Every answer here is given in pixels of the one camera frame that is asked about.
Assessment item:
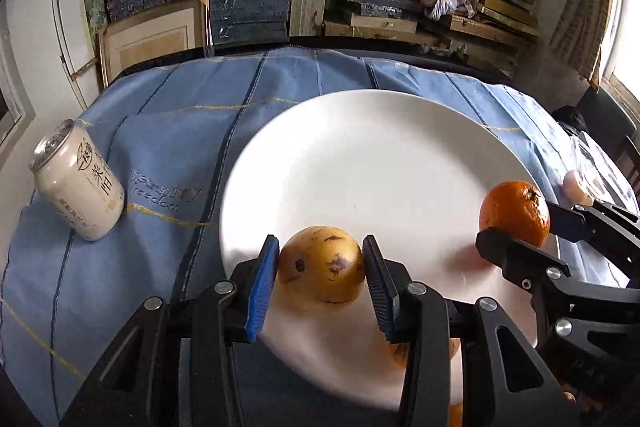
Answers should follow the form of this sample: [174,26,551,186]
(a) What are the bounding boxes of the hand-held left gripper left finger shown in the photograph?
[60,234,281,427]

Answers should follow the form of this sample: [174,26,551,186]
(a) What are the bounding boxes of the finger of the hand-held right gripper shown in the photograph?
[475,227,640,349]
[545,201,640,273]

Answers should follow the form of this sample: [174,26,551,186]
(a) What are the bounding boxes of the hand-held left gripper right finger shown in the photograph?
[361,234,583,427]

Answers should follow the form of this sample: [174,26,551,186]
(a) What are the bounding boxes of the large orange mandarin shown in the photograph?
[479,180,551,248]

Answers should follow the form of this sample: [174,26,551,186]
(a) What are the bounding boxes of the large spotted yellow pepino melon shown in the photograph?
[277,226,367,306]

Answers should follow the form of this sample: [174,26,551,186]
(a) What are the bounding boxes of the white oval plate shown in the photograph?
[218,89,548,413]

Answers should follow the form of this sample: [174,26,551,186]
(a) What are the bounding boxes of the clear plastic egg pack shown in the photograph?
[562,132,637,208]

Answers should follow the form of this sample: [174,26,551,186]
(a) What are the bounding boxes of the dark wooden chair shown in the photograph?
[585,87,640,200]

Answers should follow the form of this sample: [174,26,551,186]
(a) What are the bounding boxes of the blue tablecloth with yellow stitching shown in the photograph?
[0,47,626,427]

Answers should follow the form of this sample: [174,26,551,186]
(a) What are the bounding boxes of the beige beverage can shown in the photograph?
[28,119,126,242]

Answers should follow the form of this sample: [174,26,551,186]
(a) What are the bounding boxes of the beige patterned curtain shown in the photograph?
[549,0,617,88]

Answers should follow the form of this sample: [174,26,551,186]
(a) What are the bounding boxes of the pale wooden framed panel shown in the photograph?
[96,0,210,84]

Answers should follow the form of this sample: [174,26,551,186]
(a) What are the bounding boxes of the stack of dark blue boxes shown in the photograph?
[206,0,292,46]

